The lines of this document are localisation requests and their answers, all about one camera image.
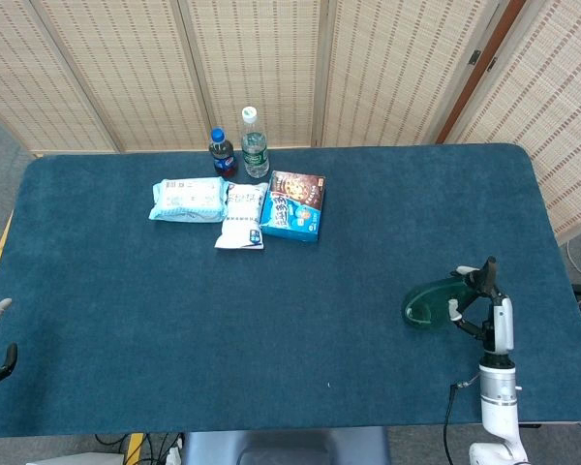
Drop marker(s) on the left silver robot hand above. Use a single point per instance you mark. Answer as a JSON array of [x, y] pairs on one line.
[[0, 370]]

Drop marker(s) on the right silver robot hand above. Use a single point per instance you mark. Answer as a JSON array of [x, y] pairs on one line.
[[502, 324]]

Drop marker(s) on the green spray bottle black trigger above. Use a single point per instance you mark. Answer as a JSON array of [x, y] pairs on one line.
[[426, 300]]

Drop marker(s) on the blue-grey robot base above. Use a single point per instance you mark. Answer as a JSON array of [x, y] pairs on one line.
[[281, 445]]

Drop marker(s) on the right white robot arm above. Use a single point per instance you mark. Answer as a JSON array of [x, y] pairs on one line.
[[498, 397]]

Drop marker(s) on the clear water bottle green label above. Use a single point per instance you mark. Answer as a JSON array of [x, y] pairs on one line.
[[254, 150]]

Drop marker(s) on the cola bottle blue cap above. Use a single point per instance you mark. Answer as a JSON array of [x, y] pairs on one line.
[[223, 155]]

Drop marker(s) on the white box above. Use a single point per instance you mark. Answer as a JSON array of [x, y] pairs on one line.
[[82, 459]]

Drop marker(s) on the blue carpet table cover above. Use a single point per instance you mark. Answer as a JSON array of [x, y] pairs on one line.
[[174, 315]]

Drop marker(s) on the narrow bamboo folding screen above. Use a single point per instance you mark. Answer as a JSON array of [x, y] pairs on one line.
[[557, 106]]

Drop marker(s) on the blue cookie box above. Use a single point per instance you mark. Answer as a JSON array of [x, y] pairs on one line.
[[293, 208]]

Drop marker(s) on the light blue wet wipes pack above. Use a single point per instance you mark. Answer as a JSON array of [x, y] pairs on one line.
[[189, 201]]

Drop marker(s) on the metal screen hinge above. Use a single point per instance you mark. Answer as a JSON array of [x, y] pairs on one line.
[[491, 64], [474, 57]]

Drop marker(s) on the white snack bag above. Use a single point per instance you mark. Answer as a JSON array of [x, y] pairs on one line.
[[242, 218]]

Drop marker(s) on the wide bamboo folding screen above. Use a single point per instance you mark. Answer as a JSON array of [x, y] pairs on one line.
[[252, 63]]

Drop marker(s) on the brown wooden post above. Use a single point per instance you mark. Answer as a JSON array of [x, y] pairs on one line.
[[484, 68]]

